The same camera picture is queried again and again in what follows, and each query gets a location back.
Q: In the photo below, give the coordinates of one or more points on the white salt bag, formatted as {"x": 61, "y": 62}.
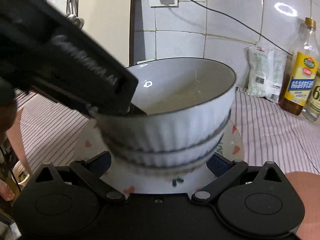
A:
{"x": 266, "y": 72}

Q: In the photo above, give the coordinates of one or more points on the white ribbed bowl front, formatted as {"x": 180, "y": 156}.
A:
{"x": 183, "y": 96}

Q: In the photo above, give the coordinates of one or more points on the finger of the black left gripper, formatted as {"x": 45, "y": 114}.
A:
{"x": 134, "y": 110}

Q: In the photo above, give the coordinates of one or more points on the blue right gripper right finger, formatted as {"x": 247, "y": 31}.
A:
{"x": 223, "y": 168}

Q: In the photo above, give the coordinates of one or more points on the person left hand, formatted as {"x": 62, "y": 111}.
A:
{"x": 8, "y": 108}

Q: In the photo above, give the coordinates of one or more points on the hanging metal ladle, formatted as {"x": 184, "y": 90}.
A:
{"x": 72, "y": 11}

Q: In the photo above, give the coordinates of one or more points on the white vinegar bottle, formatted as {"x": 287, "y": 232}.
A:
{"x": 312, "y": 107}

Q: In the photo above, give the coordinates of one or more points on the pink bunny carrot plate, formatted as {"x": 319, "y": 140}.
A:
{"x": 158, "y": 177}

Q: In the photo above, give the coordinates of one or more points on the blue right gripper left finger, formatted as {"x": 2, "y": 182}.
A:
{"x": 94, "y": 167}

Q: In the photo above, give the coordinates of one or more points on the striped table cloth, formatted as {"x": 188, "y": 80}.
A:
{"x": 50, "y": 130}

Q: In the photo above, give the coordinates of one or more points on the white cutting board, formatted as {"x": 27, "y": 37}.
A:
{"x": 109, "y": 23}

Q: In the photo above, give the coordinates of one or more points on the cooking wine bottle yellow label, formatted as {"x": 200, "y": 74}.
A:
{"x": 301, "y": 68}

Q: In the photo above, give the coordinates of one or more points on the white ribbed bowl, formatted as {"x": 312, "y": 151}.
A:
{"x": 163, "y": 146}
{"x": 166, "y": 163}
{"x": 183, "y": 96}

